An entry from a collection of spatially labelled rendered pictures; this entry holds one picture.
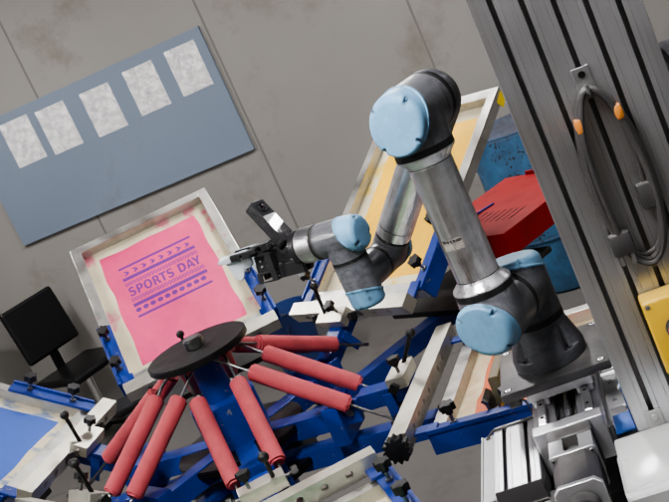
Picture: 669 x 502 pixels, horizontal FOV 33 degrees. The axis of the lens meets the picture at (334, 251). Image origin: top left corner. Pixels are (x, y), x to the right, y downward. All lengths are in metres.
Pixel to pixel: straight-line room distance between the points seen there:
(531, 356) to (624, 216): 0.51
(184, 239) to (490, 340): 2.45
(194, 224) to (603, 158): 2.82
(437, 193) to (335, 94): 5.05
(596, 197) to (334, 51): 5.31
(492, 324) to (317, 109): 5.11
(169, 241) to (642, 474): 2.88
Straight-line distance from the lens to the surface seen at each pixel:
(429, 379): 3.16
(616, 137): 1.87
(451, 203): 2.10
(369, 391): 3.23
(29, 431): 3.91
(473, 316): 2.15
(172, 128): 7.35
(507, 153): 6.25
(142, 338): 4.19
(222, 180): 7.37
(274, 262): 2.37
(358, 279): 2.28
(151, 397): 3.34
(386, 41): 7.05
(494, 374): 2.94
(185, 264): 4.37
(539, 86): 1.85
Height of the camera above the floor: 2.15
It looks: 13 degrees down
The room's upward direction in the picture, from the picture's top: 24 degrees counter-clockwise
